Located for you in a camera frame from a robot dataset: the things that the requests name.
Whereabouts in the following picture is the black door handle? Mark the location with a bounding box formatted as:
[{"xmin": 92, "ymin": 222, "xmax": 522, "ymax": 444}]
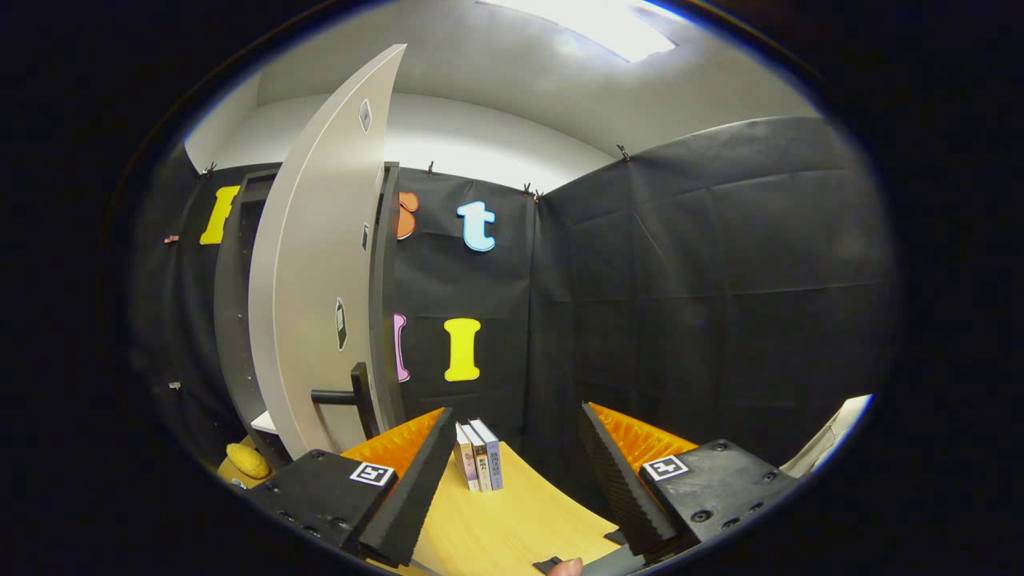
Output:
[{"xmin": 310, "ymin": 362, "xmax": 381, "ymax": 441}]

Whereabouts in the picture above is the black backdrop cloth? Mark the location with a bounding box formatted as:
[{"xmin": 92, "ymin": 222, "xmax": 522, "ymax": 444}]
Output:
[{"xmin": 128, "ymin": 116, "xmax": 895, "ymax": 497}]

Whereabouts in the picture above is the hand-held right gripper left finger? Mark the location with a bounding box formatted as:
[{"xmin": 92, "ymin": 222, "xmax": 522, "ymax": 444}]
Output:
[{"xmin": 244, "ymin": 406, "xmax": 457, "ymax": 569}]

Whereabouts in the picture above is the beige cabinet door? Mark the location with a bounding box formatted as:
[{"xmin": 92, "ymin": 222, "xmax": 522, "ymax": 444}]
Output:
[{"xmin": 248, "ymin": 44, "xmax": 409, "ymax": 461}]

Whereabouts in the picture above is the dark grey cabinet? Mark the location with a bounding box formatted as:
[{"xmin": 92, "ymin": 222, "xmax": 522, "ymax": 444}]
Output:
[{"xmin": 212, "ymin": 160, "xmax": 405, "ymax": 473}]

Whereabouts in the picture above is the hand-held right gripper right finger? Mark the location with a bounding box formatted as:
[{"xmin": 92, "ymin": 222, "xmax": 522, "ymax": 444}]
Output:
[{"xmin": 578, "ymin": 402, "xmax": 805, "ymax": 561}]

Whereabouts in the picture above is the yellow plush toy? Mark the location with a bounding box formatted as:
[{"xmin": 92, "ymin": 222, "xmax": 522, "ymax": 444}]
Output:
[{"xmin": 226, "ymin": 442, "xmax": 271, "ymax": 481}]

